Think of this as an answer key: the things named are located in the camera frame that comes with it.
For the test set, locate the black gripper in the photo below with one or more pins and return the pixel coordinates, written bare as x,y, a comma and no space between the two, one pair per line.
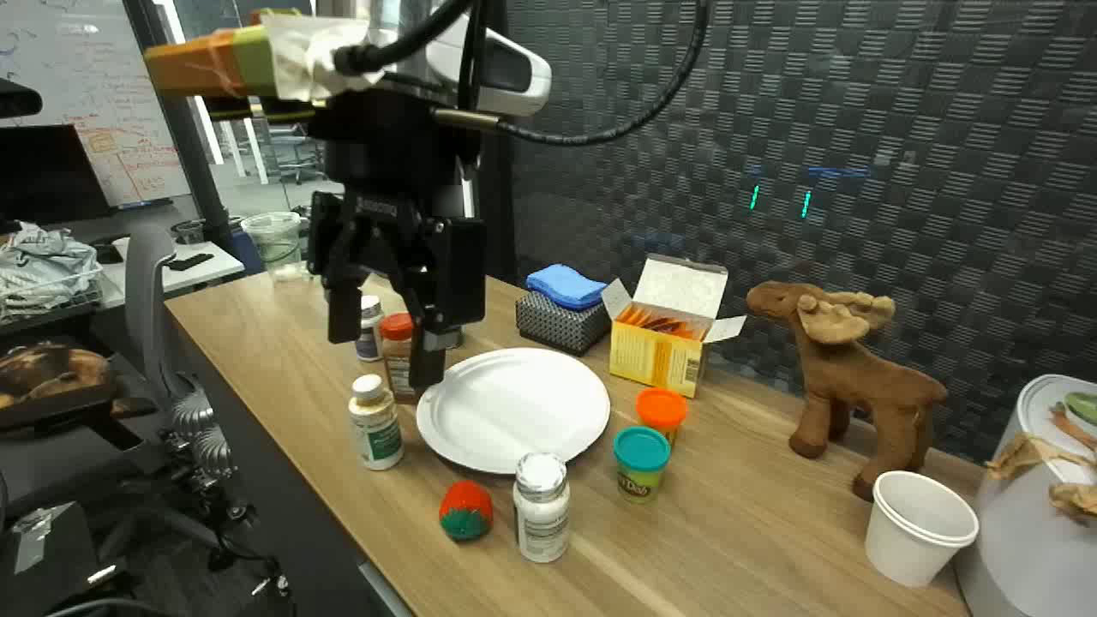
388,157

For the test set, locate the small white bottle blue label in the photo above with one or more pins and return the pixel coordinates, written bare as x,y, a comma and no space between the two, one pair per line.
371,329

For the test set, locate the spice bottle orange lid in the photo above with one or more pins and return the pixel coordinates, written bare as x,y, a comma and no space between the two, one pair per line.
396,344

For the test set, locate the cream vitamin bottle green label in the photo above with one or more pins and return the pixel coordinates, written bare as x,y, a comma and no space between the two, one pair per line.
373,432

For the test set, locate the red and green ball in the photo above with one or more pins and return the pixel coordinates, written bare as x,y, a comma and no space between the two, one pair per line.
466,509

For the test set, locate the white pill bottle white cap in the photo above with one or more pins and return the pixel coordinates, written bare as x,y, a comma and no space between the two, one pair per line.
538,514

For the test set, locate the yellow tub orange lid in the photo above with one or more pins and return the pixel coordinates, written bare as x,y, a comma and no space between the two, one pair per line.
662,408

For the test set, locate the yellow tub teal lid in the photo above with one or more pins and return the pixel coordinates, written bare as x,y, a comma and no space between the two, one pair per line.
642,449

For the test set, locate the clear plastic container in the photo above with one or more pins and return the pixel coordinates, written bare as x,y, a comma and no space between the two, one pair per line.
274,238

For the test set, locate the white round plate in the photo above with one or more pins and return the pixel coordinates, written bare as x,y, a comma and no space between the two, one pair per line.
514,412

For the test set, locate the black metal pole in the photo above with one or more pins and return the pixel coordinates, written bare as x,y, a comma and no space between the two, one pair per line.
188,148

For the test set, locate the open yellow cardboard box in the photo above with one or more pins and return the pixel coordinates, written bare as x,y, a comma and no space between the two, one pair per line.
654,355

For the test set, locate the pile of grey clothes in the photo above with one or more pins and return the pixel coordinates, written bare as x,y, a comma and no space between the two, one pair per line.
45,267

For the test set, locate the brown patterned bag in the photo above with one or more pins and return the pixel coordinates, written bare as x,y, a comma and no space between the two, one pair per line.
51,372

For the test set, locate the black monitor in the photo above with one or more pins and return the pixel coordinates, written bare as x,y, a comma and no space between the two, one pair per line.
45,173

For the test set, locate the brown plush moose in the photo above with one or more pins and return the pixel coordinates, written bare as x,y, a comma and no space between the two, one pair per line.
851,382

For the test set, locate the white paper cup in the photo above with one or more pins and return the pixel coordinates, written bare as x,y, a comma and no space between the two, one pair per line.
912,535

